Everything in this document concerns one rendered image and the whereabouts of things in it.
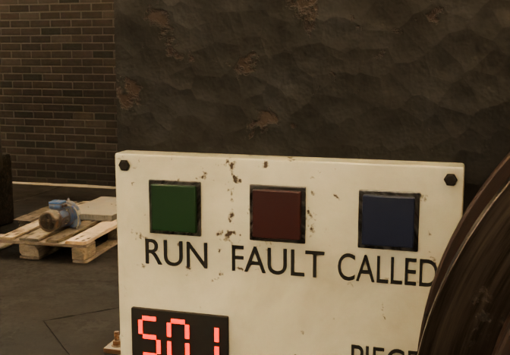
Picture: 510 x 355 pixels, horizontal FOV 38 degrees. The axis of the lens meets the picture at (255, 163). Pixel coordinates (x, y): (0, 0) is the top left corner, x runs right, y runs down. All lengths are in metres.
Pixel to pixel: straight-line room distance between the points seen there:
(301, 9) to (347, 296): 0.21
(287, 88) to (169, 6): 0.11
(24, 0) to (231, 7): 7.18
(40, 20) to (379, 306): 7.17
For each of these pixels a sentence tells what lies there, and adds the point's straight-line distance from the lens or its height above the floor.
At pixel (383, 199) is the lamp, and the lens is 0.52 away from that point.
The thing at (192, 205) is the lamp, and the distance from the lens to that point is 0.55.
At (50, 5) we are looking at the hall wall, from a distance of 7.56.
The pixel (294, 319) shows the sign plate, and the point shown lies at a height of 1.12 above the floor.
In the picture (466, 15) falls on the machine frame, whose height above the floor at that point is 1.34.
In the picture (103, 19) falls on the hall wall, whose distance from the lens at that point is 7.28.
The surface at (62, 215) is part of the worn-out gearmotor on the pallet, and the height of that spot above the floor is 0.27.
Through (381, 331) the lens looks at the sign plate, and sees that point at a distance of 0.55.
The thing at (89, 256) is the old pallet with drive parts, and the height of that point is 0.04.
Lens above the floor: 1.32
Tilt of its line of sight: 9 degrees down
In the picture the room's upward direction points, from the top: straight up
